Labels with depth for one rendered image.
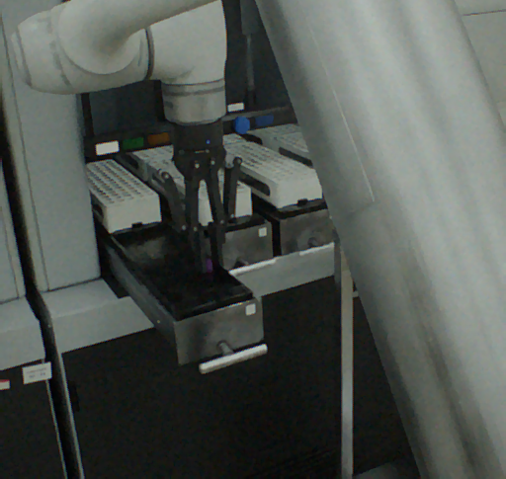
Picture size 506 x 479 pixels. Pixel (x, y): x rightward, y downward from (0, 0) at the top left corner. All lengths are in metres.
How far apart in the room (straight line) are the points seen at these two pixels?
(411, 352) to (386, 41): 0.15
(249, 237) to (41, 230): 0.36
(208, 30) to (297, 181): 0.45
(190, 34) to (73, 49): 0.17
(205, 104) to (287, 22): 0.63
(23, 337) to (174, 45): 0.53
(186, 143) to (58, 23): 0.25
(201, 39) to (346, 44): 0.63
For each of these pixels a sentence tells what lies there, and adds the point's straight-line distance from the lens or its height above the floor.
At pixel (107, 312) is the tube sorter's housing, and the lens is 1.22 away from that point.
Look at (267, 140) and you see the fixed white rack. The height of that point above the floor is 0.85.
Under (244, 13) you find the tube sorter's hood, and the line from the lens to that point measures 1.27.
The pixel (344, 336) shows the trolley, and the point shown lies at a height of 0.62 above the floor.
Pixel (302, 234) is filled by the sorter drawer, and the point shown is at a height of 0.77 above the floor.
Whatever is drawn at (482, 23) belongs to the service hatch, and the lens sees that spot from 3.19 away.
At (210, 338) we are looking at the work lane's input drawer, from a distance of 1.01.
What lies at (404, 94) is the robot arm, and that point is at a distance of 0.34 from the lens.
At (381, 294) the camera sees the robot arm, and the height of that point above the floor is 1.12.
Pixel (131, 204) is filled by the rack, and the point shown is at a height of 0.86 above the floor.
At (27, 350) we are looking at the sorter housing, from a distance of 1.21.
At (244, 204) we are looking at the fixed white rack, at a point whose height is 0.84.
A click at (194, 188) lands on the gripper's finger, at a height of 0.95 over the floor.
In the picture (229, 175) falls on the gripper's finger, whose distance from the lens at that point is 1.08.
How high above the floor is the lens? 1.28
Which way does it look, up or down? 21 degrees down
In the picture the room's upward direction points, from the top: 3 degrees counter-clockwise
